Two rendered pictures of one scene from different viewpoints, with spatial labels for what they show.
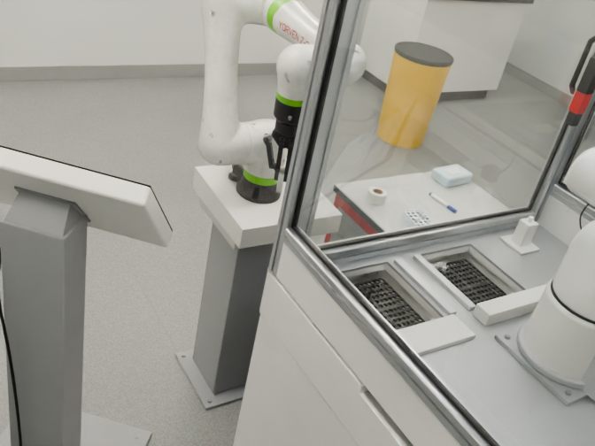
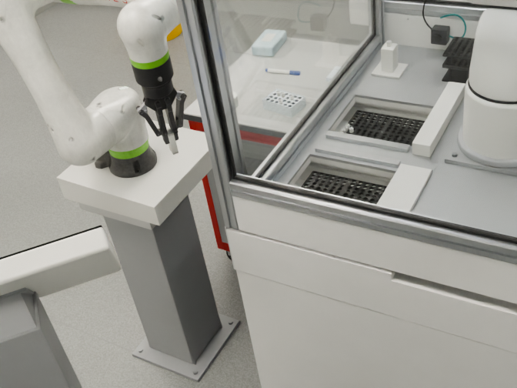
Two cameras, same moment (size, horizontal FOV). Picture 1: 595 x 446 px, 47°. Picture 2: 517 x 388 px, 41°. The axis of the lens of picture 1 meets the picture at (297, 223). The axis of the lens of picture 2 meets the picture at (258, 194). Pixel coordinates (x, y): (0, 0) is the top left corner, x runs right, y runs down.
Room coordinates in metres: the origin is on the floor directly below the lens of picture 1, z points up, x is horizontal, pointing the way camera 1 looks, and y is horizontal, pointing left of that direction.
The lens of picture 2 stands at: (0.15, 0.35, 2.03)
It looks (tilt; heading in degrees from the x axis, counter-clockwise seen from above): 38 degrees down; 342
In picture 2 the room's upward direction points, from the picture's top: 10 degrees counter-clockwise
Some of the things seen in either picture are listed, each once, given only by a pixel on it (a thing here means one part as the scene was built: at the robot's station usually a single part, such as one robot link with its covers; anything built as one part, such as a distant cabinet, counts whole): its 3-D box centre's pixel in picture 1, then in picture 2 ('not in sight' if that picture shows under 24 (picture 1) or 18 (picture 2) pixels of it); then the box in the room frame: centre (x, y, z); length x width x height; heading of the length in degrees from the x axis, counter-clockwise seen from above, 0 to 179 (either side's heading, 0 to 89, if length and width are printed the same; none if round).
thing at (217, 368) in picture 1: (238, 297); (165, 268); (1.96, 0.15, 0.38); 0.30 x 0.30 x 0.76; 37
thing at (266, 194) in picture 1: (251, 174); (115, 152); (2.00, 0.19, 0.87); 0.26 x 0.15 x 0.06; 43
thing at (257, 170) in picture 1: (263, 150); (118, 122); (1.95, 0.16, 0.99); 0.16 x 0.13 x 0.19; 123
